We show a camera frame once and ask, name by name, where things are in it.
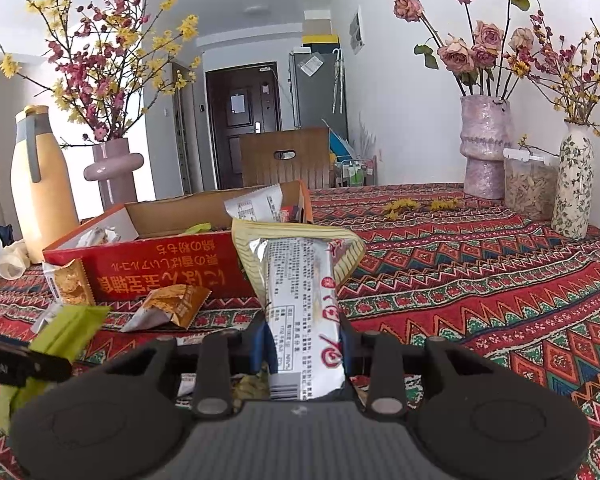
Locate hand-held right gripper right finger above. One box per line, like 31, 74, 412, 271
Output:
336, 316, 496, 420

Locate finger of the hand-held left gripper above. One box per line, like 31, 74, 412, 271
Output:
9, 346, 74, 387

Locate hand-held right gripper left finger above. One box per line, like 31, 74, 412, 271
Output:
87, 320, 271, 420

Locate white silver snack packet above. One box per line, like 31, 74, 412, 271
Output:
230, 217, 367, 401

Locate red cardboard box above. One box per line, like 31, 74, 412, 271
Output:
42, 180, 315, 303

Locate white printed snack packet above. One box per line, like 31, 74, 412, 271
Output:
75, 227, 123, 248
30, 304, 63, 333
224, 183, 285, 223

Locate orange snack packet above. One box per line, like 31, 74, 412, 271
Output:
44, 258, 97, 307

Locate white orange cracker packet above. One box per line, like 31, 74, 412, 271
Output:
121, 284, 212, 332

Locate patterned red tablecloth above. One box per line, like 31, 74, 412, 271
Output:
0, 182, 600, 480

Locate fallen yellow blossoms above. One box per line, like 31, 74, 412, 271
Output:
382, 197, 463, 221

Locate yellow thermos jug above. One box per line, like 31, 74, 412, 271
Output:
11, 105, 81, 264

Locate pink glass vase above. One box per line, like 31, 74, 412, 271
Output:
83, 138, 145, 211

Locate dark door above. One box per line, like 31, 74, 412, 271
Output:
205, 62, 283, 191

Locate dried flower bunch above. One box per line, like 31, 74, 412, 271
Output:
352, 112, 378, 161

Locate pink textured vase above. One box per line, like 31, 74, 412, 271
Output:
460, 95, 512, 200

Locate clear container of seeds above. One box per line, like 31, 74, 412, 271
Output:
502, 148, 561, 222

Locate grey refrigerator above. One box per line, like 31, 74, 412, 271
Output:
288, 47, 348, 131

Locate white folded umbrella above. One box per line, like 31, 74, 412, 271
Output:
331, 49, 345, 115

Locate floral white vase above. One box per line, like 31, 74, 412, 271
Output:
551, 121, 595, 241

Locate pink and yellow flower branches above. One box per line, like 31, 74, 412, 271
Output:
0, 0, 203, 143

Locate dried roses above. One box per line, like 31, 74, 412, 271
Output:
386, 0, 538, 98

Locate red and yellow berry branches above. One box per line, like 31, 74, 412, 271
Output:
510, 0, 600, 136

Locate white wire rack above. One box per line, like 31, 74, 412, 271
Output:
336, 156, 378, 188

